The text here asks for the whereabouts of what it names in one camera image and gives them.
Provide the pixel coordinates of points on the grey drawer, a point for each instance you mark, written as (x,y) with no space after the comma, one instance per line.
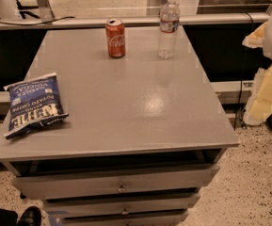
(138,219)
(121,205)
(113,182)

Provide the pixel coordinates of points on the blue Kettle chip bag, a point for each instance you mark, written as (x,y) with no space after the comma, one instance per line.
(34,103)

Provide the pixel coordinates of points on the grey drawer cabinet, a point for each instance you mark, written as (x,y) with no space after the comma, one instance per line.
(137,112)

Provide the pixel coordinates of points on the top grey drawer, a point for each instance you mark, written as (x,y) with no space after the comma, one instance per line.
(113,182)

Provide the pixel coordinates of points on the black shoe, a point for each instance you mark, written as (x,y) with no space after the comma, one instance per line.
(30,217)

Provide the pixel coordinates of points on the bottom grey drawer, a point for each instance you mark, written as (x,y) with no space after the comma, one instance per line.
(138,219)

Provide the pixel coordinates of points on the grey metal rail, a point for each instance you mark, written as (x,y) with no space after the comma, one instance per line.
(77,23)

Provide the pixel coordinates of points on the red Coca-Cola can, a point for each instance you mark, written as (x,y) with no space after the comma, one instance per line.
(115,36)

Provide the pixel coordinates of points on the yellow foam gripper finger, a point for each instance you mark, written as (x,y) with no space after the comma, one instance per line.
(256,38)
(259,106)

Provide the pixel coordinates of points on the middle grey drawer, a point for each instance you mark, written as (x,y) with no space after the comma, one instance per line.
(121,205)

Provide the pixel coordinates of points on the clear plastic water bottle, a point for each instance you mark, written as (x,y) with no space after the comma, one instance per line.
(169,23)

